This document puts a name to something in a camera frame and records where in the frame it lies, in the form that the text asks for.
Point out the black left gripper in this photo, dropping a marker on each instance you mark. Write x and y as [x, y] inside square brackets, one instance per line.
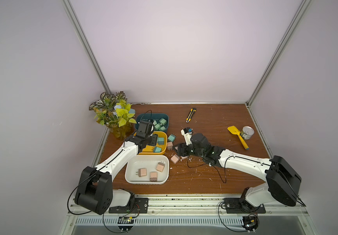
[154, 139]

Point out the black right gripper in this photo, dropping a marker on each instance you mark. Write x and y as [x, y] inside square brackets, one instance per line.
[182, 150]

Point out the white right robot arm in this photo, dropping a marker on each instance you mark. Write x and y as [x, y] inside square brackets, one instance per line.
[281, 182]

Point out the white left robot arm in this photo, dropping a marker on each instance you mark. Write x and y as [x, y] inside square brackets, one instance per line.
[95, 189]

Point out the yellow storage bin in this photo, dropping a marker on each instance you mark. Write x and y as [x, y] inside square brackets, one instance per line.
[148, 150]

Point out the teal storage bin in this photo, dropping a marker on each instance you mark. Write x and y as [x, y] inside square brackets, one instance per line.
[153, 116]

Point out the white storage bin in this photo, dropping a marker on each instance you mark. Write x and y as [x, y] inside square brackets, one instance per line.
[149, 162]

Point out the light blue dish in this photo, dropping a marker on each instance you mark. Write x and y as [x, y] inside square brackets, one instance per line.
[132, 111]

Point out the yellow black utility knife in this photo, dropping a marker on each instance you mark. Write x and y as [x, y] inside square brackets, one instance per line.
[191, 113]

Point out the yellow toy shovel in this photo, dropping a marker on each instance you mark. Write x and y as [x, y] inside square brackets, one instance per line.
[233, 130]

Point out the potted green plant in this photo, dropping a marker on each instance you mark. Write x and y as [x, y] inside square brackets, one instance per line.
[112, 111]

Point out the silver tin can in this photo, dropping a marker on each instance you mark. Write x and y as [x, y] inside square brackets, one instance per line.
[247, 132]

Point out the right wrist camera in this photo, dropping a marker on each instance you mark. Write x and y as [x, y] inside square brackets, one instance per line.
[187, 134]

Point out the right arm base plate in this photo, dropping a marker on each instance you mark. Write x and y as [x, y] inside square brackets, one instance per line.
[236, 205]

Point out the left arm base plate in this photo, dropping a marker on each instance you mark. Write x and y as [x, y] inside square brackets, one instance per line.
[135, 205]

